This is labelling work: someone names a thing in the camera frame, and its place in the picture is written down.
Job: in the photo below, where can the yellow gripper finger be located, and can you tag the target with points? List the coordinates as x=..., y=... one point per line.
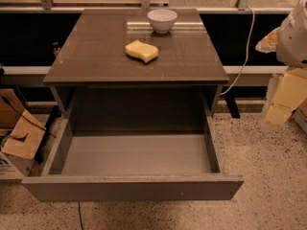
x=268, y=43

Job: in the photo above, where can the grey top drawer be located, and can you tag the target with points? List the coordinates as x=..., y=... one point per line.
x=119, y=158

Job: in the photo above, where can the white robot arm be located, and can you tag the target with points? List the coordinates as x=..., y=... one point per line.
x=289, y=40

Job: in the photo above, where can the grey drawer cabinet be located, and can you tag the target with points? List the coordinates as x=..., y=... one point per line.
x=93, y=75

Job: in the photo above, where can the cardboard box right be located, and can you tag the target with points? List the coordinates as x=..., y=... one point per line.
x=300, y=116

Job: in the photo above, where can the cardboard box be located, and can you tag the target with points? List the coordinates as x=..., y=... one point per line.
x=300, y=116
x=21, y=135

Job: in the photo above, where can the white ceramic bowl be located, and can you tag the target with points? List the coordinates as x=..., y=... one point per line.
x=162, y=20

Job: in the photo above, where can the yellow sponge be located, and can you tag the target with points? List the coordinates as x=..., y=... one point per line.
x=145, y=52

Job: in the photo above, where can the cardboard box left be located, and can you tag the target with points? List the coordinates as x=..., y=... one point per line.
x=21, y=135

